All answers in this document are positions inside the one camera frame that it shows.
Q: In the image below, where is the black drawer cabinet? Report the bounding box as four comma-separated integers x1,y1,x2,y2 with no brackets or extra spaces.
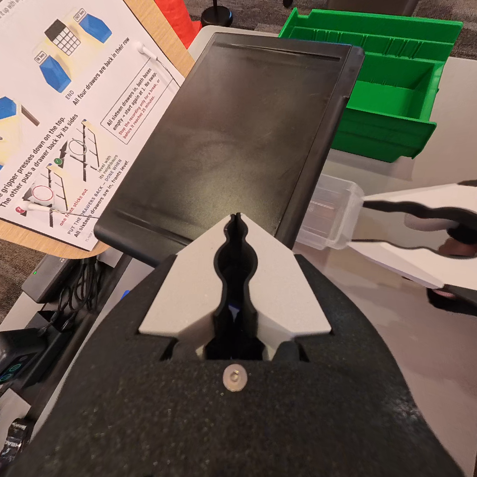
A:
93,32,365,267

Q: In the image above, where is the red plastic object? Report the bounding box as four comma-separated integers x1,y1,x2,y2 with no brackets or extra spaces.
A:
155,0,202,49

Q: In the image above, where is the green plastic bin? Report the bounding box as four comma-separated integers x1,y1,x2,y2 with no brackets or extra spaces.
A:
279,7,463,163

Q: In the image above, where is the white sheet clip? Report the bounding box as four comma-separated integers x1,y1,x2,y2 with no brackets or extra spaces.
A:
17,201,53,215
134,40,159,60

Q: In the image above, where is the black device with screen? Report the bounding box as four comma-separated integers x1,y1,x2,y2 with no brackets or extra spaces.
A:
0,328,41,384

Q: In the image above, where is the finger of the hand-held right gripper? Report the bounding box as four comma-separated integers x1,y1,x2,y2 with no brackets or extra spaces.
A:
350,238,477,290
361,181,477,231

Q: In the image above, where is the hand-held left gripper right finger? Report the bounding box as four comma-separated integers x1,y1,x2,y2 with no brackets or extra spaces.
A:
238,213,332,361

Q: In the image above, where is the small black packet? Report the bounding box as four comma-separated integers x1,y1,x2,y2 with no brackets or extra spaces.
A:
0,417,30,463

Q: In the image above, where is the printed instruction sheet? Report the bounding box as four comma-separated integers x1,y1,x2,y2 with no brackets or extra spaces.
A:
0,0,186,252

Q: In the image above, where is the black power adapter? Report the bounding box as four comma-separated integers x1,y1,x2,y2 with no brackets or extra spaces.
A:
22,255,80,303

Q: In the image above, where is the bundle of black cables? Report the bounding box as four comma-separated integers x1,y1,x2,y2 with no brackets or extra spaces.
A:
39,257,112,332

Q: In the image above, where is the clear plastic drawer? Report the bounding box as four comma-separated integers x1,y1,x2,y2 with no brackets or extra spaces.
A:
296,174,364,250

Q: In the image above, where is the black round stand base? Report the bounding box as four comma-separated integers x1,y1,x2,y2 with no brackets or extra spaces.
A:
201,0,233,25

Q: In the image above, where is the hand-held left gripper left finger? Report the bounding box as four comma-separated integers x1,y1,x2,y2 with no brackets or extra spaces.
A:
139,213,239,360

